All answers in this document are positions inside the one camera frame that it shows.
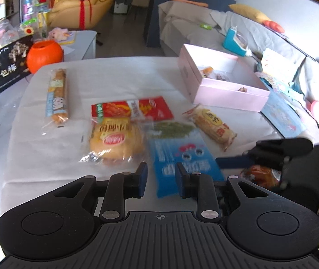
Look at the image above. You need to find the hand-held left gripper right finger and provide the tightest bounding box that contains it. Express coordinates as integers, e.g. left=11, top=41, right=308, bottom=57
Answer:
left=175, top=163, right=264, bottom=221

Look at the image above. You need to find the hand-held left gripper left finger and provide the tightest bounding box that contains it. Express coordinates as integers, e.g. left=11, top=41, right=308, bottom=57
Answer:
left=53, top=162, right=149, bottom=221

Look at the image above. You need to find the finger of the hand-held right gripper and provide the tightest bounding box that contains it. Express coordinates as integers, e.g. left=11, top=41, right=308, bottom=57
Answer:
left=215, top=139, right=314, bottom=171

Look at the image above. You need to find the brown bun clear packet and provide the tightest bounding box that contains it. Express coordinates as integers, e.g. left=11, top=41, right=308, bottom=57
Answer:
left=239, top=165, right=283, bottom=189

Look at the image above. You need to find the blue snack packet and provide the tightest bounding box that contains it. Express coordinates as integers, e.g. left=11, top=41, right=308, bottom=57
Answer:
left=145, top=120, right=224, bottom=199

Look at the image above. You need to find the yellow cake roll packet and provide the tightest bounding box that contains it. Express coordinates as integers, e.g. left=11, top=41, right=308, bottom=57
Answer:
left=182, top=104, right=238, bottom=152

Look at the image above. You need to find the round yellow bread packet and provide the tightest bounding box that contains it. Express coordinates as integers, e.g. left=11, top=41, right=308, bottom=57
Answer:
left=78, top=118, right=146, bottom=166

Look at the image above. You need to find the pink cardboard box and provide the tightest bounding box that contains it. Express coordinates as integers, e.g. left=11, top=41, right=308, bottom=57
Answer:
left=177, top=44, right=271, bottom=113

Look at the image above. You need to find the red snack packet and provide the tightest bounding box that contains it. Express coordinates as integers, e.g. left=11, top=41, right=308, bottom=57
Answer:
left=91, top=96, right=175, bottom=124

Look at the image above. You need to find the small clear snack packet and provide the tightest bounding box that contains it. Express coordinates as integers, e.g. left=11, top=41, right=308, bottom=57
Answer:
left=214, top=71, right=233, bottom=82

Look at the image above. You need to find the small bread clear packet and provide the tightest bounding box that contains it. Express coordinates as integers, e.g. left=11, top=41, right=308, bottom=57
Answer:
left=199, top=66, right=214, bottom=78

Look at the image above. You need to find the long bread stick packet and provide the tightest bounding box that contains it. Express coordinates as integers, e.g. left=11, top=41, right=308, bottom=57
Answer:
left=42, top=68, right=72, bottom=129

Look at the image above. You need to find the pink round toy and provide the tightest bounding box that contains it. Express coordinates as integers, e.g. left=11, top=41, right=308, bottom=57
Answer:
left=307, top=101, right=319, bottom=118

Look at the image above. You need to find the blue cartoon sticker sheet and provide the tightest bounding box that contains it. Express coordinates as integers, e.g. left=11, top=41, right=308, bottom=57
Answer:
left=260, top=91, right=307, bottom=138

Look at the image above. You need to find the white tablecloth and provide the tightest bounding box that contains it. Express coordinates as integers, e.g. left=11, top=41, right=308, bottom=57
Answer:
left=0, top=56, right=319, bottom=230

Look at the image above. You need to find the cartoon card pack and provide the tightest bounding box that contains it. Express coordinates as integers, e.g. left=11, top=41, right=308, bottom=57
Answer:
left=256, top=48, right=307, bottom=96

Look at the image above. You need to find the orange pillow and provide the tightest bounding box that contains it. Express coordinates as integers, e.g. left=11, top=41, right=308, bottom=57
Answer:
left=263, top=20, right=286, bottom=33

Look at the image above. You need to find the white side table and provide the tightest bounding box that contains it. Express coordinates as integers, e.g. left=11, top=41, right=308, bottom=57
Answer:
left=40, top=29, right=98, bottom=62

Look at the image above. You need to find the grey covered sofa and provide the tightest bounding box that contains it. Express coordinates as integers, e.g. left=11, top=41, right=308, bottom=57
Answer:
left=158, top=0, right=319, bottom=135

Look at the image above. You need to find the yellow pillow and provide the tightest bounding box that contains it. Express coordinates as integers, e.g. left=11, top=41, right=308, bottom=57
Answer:
left=229, top=4, right=272, bottom=24

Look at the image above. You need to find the orange pumpkin container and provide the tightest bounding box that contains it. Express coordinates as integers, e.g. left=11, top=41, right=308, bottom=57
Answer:
left=26, top=40, right=64, bottom=75

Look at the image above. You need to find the yellow picture book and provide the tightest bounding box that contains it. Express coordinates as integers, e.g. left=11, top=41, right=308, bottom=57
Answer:
left=60, top=30, right=77, bottom=45

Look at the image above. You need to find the long orange toy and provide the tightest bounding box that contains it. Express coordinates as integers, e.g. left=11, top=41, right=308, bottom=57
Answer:
left=171, top=0, right=209, bottom=7

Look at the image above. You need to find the pink plush toy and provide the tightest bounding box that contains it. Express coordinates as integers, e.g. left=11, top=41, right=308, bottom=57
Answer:
left=47, top=27, right=69, bottom=41

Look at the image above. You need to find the black snack bag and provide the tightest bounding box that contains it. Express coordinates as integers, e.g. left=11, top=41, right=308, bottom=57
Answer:
left=0, top=35, right=34, bottom=95

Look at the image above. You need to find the red ribbon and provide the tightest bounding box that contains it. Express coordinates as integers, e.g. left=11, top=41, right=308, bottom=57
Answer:
left=77, top=0, right=93, bottom=30

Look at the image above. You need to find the yellow armchair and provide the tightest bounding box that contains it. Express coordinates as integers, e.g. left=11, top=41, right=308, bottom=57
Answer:
left=47, top=0, right=118, bottom=30

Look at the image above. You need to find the green toy packet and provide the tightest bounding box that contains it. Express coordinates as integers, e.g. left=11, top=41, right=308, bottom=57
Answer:
left=19, top=20, right=35, bottom=35

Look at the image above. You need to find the colourful water bottle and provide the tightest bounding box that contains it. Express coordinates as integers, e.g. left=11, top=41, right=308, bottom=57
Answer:
left=22, top=0, right=35, bottom=21

